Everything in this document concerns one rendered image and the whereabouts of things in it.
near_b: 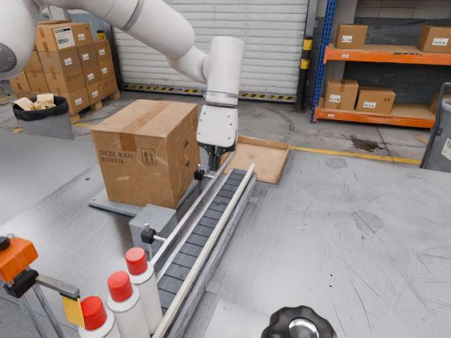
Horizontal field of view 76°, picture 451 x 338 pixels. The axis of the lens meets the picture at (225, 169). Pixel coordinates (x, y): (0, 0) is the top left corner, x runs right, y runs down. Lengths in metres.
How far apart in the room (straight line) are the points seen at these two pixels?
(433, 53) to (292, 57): 1.68
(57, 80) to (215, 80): 3.62
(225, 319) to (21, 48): 0.63
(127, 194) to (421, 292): 0.87
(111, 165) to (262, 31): 3.82
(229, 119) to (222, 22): 3.97
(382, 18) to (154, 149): 4.17
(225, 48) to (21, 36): 0.40
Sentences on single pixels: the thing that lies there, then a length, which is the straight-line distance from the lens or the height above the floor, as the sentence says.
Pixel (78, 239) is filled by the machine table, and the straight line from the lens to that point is 1.00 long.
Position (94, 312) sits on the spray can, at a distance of 0.48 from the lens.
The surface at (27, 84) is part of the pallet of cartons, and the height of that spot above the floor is 0.49.
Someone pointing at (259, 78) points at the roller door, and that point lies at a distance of 4.67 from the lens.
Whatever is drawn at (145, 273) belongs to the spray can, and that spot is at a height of 1.05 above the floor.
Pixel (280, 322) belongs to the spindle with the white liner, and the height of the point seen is 1.18.
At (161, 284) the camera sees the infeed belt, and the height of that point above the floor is 0.88.
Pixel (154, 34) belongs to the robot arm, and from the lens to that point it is 0.64.
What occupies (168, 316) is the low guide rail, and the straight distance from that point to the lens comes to 0.66.
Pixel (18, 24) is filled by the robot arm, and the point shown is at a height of 1.42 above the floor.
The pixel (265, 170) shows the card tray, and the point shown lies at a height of 0.83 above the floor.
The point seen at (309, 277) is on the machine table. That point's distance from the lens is 0.84.
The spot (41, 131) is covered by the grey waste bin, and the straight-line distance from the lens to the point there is 3.08.
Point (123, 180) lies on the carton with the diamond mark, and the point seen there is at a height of 0.95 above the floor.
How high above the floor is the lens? 1.46
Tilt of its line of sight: 31 degrees down
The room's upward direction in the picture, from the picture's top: straight up
